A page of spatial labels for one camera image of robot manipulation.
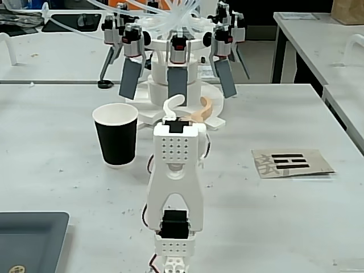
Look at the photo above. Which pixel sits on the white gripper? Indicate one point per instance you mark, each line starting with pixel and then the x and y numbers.
pixel 173 106

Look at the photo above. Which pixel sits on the black paper cup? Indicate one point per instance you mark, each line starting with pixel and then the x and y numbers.
pixel 116 142

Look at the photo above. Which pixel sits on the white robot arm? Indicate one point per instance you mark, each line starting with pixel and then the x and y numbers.
pixel 175 159

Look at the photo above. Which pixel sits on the grey paddle actuator module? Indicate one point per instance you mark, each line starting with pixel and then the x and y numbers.
pixel 225 76
pixel 109 31
pixel 131 71
pixel 238 28
pixel 177 82

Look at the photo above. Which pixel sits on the printed paper label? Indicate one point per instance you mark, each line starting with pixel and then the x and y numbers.
pixel 206 72

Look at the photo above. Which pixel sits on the small black cap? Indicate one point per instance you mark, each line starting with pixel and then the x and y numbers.
pixel 104 84

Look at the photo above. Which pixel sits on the clear plastic tube bundle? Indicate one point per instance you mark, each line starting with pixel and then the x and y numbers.
pixel 176 20

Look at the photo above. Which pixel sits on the orange box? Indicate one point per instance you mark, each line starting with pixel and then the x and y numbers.
pixel 136 3

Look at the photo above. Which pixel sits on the printed cardboard card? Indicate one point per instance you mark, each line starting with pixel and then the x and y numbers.
pixel 293 163

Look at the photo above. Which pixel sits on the white paper sheet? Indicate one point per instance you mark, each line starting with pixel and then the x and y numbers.
pixel 298 16

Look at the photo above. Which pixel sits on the white side table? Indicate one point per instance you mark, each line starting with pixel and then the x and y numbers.
pixel 318 42

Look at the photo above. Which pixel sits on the black mat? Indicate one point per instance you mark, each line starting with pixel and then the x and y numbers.
pixel 65 24

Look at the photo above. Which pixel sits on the brown cardboard box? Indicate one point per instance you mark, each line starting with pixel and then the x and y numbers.
pixel 348 11

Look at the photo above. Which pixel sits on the dark crumpled clutter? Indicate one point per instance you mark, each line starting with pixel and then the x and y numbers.
pixel 17 20

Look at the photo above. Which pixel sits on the grey plastic tray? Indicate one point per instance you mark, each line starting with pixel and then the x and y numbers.
pixel 31 239

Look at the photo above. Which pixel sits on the round gold sticker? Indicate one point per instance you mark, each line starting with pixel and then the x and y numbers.
pixel 17 269

